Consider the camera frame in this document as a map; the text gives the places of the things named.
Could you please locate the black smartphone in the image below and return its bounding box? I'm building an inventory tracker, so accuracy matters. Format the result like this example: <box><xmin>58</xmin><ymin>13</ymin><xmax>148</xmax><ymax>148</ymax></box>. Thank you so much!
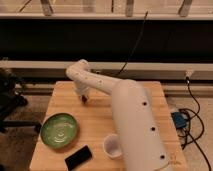
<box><xmin>65</xmin><ymin>145</ymin><xmax>92</xmax><ymax>171</ymax></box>

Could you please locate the black hanging cable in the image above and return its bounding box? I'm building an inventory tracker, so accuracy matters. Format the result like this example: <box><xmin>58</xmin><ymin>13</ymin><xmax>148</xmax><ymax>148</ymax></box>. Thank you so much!
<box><xmin>113</xmin><ymin>10</ymin><xmax>150</xmax><ymax>77</ymax></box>

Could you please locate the small red pepper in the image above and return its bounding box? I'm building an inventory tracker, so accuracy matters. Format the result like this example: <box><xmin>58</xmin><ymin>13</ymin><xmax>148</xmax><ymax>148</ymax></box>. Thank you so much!
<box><xmin>81</xmin><ymin>96</ymin><xmax>88</xmax><ymax>103</ymax></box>

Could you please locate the black office chair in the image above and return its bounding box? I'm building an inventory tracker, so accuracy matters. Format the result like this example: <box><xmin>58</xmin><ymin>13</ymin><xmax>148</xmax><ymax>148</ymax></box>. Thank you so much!
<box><xmin>0</xmin><ymin>69</ymin><xmax>41</xmax><ymax>133</ymax></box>

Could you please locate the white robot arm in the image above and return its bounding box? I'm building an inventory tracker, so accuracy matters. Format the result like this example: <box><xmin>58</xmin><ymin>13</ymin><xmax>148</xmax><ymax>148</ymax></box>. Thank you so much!
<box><xmin>66</xmin><ymin>59</ymin><xmax>173</xmax><ymax>171</ymax></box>

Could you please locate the blue power box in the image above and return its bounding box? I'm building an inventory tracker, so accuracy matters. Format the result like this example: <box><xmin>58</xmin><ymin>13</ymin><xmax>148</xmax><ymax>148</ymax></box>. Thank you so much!
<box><xmin>171</xmin><ymin>112</ymin><xmax>187</xmax><ymax>129</ymax></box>

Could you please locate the white wall plug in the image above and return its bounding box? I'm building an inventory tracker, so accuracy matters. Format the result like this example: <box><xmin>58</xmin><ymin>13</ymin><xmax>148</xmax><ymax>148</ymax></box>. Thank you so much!
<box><xmin>185</xmin><ymin>69</ymin><xmax>194</xmax><ymax>79</ymax></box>

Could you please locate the green plate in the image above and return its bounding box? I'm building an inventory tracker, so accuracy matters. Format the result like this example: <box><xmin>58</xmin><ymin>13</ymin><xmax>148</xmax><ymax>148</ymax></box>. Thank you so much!
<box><xmin>40</xmin><ymin>113</ymin><xmax>78</xmax><ymax>149</ymax></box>

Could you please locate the black floor cable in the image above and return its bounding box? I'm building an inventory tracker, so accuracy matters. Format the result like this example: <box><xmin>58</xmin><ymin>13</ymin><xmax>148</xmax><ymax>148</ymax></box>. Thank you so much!
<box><xmin>177</xmin><ymin>77</ymin><xmax>213</xmax><ymax>171</ymax></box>

